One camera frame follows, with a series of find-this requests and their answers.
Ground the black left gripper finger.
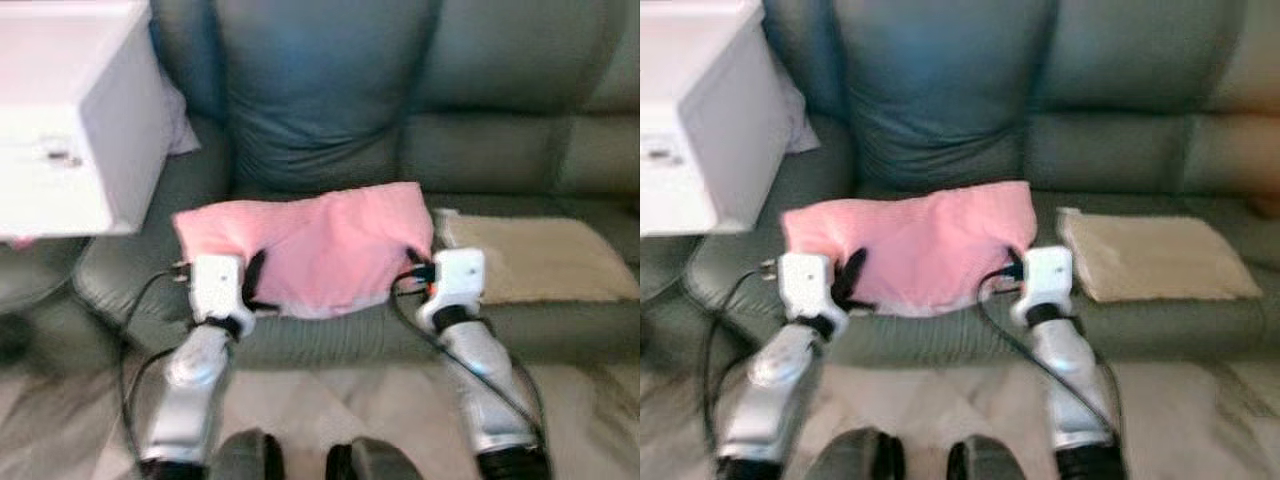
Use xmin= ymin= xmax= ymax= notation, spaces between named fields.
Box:
xmin=243 ymin=250 xmax=269 ymax=307
xmin=838 ymin=247 xmax=870 ymax=307

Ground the pink pillow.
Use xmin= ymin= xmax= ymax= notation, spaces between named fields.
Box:
xmin=172 ymin=180 xmax=437 ymax=321
xmin=781 ymin=180 xmax=1039 ymax=319

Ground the beige pillow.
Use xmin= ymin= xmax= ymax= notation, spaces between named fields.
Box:
xmin=434 ymin=208 xmax=641 ymax=306
xmin=1056 ymin=207 xmax=1265 ymax=304

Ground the dark green leather sofa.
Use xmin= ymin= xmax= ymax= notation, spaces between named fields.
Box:
xmin=0 ymin=0 xmax=641 ymax=373
xmin=640 ymin=0 xmax=1280 ymax=369

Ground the grey left robot leg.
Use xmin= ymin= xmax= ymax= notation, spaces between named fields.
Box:
xmin=212 ymin=428 xmax=288 ymax=480
xmin=803 ymin=427 xmax=907 ymax=480

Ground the grey robot leg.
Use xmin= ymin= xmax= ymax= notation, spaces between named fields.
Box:
xmin=324 ymin=435 xmax=427 ymax=480
xmin=803 ymin=427 xmax=907 ymax=480
xmin=944 ymin=434 xmax=1028 ymax=480
xmin=212 ymin=428 xmax=288 ymax=480

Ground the pale pink white cloth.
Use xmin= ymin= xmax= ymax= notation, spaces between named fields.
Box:
xmin=780 ymin=78 xmax=823 ymax=155
xmin=162 ymin=78 xmax=203 ymax=157

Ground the grey right robot leg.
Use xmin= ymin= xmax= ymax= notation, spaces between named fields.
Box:
xmin=324 ymin=435 xmax=427 ymax=480
xmin=944 ymin=434 xmax=1028 ymax=480

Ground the white cabinet box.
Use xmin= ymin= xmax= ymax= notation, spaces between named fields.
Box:
xmin=640 ymin=0 xmax=793 ymax=237
xmin=0 ymin=0 xmax=177 ymax=241

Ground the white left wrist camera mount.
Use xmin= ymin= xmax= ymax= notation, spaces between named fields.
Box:
xmin=188 ymin=254 xmax=247 ymax=323
xmin=777 ymin=252 xmax=837 ymax=321

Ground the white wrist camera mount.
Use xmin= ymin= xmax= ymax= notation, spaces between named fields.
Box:
xmin=1018 ymin=246 xmax=1074 ymax=327
xmin=777 ymin=252 xmax=837 ymax=321
xmin=188 ymin=254 xmax=247 ymax=323
xmin=428 ymin=248 xmax=487 ymax=333

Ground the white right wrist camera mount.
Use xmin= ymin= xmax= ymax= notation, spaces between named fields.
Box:
xmin=428 ymin=248 xmax=487 ymax=333
xmin=1018 ymin=246 xmax=1074 ymax=327

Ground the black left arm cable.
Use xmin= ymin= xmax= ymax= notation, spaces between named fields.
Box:
xmin=118 ymin=262 xmax=197 ymax=463
xmin=700 ymin=262 xmax=783 ymax=463

